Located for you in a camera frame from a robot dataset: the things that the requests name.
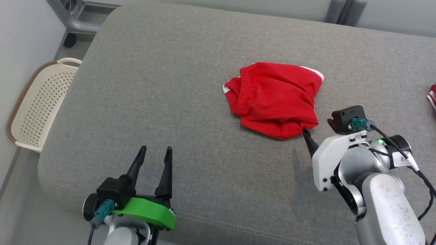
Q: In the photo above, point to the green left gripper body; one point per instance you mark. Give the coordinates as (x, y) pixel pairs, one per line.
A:
(150, 212)

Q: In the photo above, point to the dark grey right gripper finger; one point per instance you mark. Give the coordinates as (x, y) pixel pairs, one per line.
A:
(310, 143)

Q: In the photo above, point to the red shorts with white stripes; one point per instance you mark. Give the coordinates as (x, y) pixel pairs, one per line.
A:
(276, 98)

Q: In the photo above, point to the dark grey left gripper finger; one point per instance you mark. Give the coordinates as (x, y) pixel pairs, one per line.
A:
(137, 170)
(166, 183)

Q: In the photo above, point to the black caster wheel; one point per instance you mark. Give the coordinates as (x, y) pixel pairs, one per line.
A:
(69, 40)

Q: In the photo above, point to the grey metal tube frame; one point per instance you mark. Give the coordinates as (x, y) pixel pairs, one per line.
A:
(78, 23)

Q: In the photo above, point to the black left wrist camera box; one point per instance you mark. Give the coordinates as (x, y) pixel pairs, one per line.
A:
(115, 190)

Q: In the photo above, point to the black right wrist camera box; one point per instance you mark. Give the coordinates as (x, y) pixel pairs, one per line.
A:
(347, 117)

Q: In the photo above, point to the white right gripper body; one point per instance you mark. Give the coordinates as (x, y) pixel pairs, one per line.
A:
(325, 163)

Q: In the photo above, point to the cream perforated laundry basket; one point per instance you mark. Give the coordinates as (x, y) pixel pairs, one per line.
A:
(41, 109)

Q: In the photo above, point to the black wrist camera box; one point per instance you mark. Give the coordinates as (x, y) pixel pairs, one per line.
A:
(347, 117)
(115, 190)

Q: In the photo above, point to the grey fabric sofa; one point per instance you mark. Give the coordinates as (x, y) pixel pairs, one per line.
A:
(170, 102)

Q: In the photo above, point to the red white t-shirt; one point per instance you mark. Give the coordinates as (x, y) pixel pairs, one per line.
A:
(432, 97)

